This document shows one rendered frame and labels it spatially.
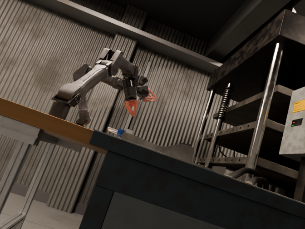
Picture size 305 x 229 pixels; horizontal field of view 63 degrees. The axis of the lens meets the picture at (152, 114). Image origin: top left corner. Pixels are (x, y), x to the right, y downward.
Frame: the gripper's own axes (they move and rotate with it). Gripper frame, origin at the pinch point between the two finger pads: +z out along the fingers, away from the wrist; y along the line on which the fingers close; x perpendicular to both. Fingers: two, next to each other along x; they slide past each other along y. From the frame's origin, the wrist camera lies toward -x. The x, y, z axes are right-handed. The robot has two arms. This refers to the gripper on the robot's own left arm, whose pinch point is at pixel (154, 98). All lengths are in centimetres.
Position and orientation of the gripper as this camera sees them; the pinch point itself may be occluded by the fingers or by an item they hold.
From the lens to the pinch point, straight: 163.9
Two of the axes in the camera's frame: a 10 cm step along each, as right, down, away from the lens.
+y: -1.8, 1.7, 9.7
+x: -3.4, 9.1, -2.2
